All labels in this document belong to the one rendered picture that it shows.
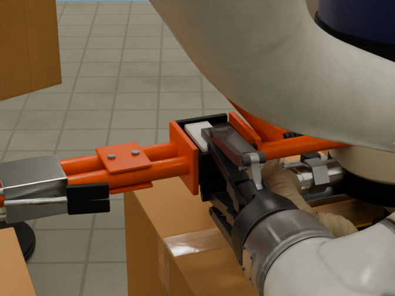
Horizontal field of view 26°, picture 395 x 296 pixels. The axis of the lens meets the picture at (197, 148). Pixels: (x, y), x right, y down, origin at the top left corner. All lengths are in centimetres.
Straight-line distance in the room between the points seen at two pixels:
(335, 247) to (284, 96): 30
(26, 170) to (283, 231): 31
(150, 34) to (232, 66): 433
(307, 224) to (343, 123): 30
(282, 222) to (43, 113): 306
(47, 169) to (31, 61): 144
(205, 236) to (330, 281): 39
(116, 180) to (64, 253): 187
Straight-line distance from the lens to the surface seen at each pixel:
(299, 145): 101
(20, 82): 237
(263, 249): 78
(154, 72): 422
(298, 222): 79
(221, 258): 104
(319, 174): 106
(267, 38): 41
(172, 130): 100
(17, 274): 176
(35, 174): 94
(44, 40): 237
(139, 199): 116
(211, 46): 41
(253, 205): 84
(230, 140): 91
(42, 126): 369
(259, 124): 100
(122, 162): 95
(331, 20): 101
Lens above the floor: 152
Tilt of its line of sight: 26 degrees down
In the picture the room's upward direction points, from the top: straight up
